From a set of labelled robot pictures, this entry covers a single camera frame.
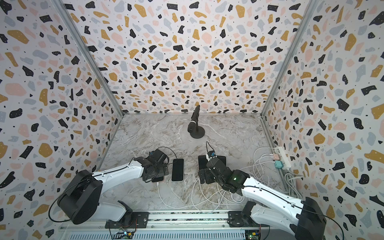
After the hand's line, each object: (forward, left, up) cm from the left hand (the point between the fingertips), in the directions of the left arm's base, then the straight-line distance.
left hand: (162, 172), depth 89 cm
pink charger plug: (+10, -72, -1) cm, 73 cm away
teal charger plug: (+5, -73, -2) cm, 73 cm away
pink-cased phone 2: (+9, -24, -5) cm, 26 cm away
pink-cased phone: (-4, +1, -1) cm, 4 cm away
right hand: (-5, -25, +10) cm, 28 cm away
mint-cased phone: (+1, -9, 0) cm, 9 cm away
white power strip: (+14, -76, -1) cm, 78 cm away
